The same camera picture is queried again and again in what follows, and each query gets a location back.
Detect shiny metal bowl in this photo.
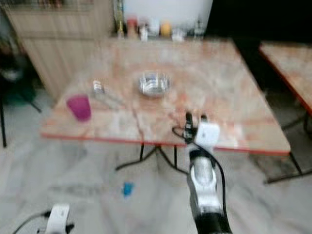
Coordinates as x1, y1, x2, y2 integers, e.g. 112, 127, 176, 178
138, 72, 172, 98

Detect black metal table legs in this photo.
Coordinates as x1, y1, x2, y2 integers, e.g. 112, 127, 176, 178
265, 151, 312, 185
116, 143, 191, 175

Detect small blue floor object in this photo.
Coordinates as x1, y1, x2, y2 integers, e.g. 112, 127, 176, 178
122, 182, 135, 197

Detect clear glass jar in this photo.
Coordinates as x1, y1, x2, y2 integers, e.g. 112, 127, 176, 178
172, 28, 186, 42

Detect clear slim bottle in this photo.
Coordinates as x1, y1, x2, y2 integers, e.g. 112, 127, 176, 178
194, 19, 205, 38

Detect yellow condiment jar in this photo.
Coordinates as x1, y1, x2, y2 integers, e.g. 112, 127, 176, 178
160, 20, 172, 37

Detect small clear glass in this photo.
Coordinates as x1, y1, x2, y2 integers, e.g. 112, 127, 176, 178
92, 80, 106, 95

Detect small white condiment bottle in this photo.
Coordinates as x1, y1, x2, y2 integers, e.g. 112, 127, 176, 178
139, 24, 149, 40

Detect red-capped condiment bottle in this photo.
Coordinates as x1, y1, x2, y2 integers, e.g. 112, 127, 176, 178
126, 16, 139, 39

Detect purple plastic cup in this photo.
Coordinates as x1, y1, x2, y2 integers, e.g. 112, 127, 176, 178
67, 94, 93, 122

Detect light wooden cabinet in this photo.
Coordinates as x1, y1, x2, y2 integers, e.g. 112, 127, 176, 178
2, 6, 117, 100

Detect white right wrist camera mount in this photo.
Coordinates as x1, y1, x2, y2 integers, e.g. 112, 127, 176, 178
195, 122, 220, 148

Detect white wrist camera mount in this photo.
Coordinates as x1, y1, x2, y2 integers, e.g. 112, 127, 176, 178
46, 203, 71, 234
195, 122, 220, 148

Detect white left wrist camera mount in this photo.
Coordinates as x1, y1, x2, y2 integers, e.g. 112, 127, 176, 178
46, 203, 71, 234

